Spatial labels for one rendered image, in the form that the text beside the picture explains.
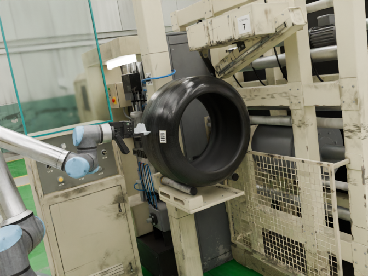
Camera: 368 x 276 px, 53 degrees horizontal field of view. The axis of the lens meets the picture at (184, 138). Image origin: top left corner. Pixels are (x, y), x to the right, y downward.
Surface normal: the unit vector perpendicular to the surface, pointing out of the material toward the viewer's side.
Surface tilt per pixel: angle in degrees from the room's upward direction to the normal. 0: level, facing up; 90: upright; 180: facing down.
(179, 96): 53
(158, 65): 90
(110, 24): 90
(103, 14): 90
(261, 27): 90
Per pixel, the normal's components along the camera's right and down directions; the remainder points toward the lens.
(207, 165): -0.10, -0.62
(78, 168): 0.07, 0.15
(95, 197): 0.51, 0.07
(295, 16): 0.43, -0.23
